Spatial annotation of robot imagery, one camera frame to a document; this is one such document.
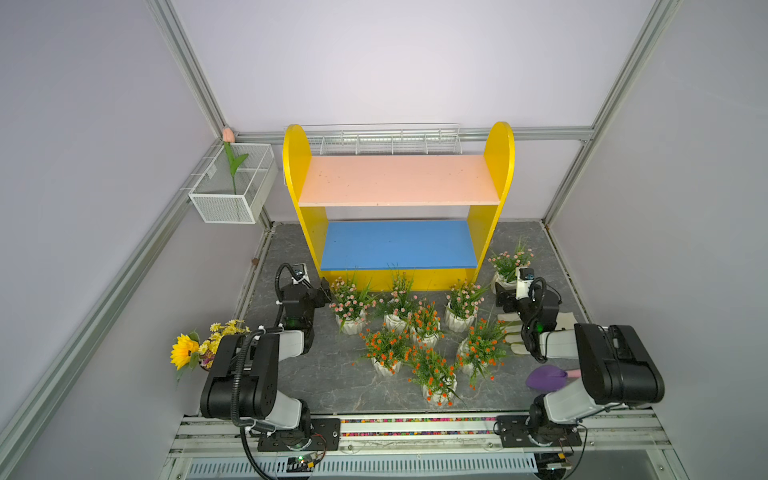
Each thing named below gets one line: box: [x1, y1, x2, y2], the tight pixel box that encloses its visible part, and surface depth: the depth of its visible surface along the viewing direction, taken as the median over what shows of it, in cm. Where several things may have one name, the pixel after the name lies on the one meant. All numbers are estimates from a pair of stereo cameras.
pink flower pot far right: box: [488, 238, 535, 295], surface depth 93 cm
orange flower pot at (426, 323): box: [408, 300, 445, 347], surface depth 80 cm
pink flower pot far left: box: [328, 273, 377, 335], surface depth 84 cm
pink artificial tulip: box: [222, 126, 249, 195], surface depth 92 cm
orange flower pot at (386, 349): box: [359, 328, 410, 376], surface depth 75 cm
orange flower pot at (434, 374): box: [405, 348, 458, 406], surface depth 72 cm
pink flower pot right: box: [445, 279, 488, 333], surface depth 85 cm
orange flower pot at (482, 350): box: [456, 318, 508, 391], surface depth 76 cm
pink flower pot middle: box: [375, 272, 421, 332], surface depth 85 cm
